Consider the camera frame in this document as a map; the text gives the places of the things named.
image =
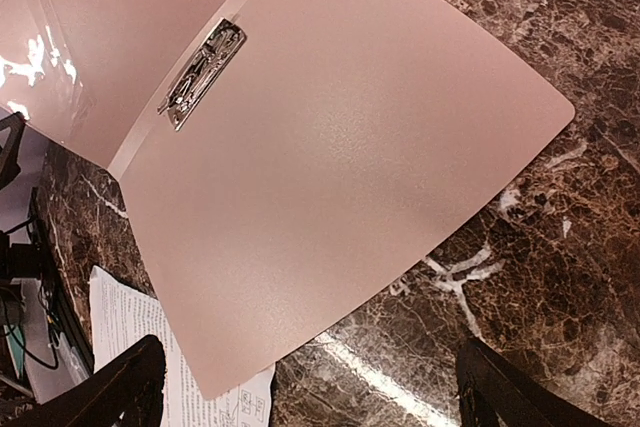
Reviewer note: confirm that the middle printed paper sheet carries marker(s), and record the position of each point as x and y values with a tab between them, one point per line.
128	324

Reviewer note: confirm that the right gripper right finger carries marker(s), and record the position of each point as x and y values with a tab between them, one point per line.
492	391

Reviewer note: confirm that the tan folder metal clip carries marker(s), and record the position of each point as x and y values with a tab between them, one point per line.
200	71

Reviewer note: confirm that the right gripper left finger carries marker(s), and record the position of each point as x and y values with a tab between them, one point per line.
128	391

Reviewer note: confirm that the tan brown folder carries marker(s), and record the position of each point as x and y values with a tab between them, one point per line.
344	141

